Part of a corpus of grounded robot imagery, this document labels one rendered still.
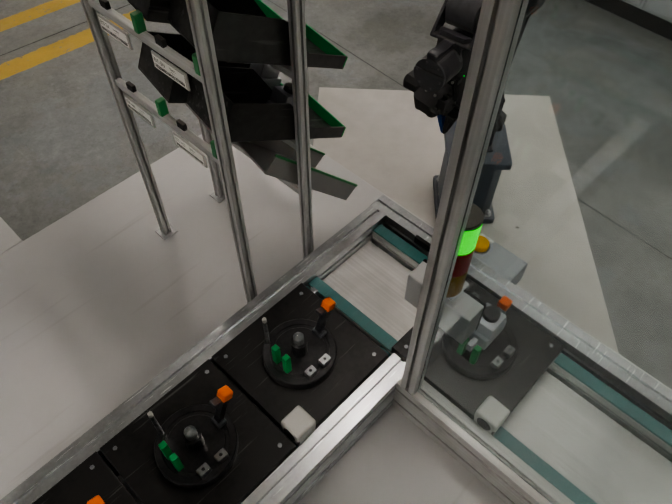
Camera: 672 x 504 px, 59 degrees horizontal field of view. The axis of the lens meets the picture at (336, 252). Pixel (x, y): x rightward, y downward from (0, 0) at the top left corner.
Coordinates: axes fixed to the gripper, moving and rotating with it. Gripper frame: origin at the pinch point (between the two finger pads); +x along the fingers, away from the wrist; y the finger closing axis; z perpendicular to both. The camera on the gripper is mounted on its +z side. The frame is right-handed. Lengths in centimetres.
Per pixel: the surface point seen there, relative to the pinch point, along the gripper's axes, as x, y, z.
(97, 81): 125, -233, -27
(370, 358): 28.2, 15.1, 35.8
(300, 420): 26, 15, 54
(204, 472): 25, 11, 71
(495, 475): 32, 45, 36
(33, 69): 125, -267, -8
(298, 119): -5.3, -14.8, 24.6
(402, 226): 28.9, -2.4, 5.7
